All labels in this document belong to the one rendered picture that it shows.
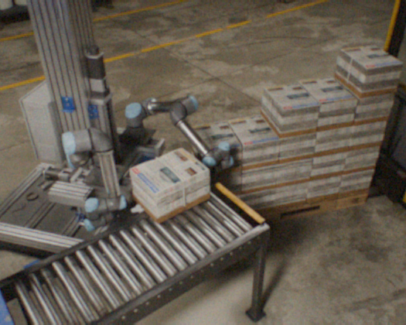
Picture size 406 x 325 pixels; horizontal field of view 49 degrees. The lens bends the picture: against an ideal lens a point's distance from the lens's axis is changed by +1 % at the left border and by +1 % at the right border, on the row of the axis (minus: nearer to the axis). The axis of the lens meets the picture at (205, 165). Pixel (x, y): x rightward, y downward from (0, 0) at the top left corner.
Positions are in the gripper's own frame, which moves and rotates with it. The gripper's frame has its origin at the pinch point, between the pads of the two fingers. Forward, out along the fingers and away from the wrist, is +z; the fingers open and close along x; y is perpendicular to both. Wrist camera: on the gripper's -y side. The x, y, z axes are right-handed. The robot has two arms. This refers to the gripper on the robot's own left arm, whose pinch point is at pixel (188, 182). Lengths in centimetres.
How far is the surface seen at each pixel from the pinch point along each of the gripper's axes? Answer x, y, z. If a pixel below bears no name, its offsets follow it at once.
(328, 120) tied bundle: 17, 13, -112
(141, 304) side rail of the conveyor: 62, 0, 71
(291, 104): 1, 28, -88
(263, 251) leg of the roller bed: 63, -17, -9
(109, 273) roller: 37, 1, 75
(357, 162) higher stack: 28, -31, -144
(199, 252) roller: 53, 1, 30
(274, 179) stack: 3, -33, -78
